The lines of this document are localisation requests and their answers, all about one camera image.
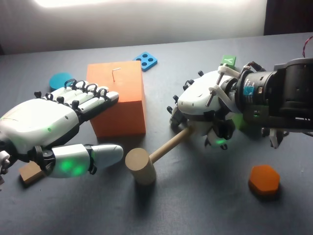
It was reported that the wooden mallet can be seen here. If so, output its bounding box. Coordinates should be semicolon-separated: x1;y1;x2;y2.
125;126;193;186

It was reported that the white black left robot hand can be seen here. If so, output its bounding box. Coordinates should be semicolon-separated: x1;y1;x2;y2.
0;78;124;179

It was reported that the blue square four-hole block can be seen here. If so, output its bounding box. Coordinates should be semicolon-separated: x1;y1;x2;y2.
133;51;158;72

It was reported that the brown flat wooden block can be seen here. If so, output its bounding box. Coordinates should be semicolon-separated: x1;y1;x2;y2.
19;162;46;188

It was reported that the large orange wooden block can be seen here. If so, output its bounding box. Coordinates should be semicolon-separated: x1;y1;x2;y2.
86;60;147;138

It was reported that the plain green block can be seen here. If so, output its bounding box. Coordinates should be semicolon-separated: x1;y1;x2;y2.
231;113;249;130

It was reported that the red twisted cable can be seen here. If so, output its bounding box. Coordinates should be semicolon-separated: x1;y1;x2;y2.
303;36;313;59

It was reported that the grey table cloth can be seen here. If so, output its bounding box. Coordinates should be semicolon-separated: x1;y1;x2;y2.
0;33;313;235

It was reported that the green block with letter Y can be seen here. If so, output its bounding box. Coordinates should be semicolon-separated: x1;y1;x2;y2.
219;55;237;70

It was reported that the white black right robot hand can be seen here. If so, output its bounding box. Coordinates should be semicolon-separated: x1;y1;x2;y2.
167;70;239;150

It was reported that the orange hexagon block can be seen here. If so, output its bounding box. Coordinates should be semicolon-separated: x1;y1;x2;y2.
248;164;281;196

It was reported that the blue round disc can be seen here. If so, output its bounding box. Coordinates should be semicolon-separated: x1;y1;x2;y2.
48;72;77;93

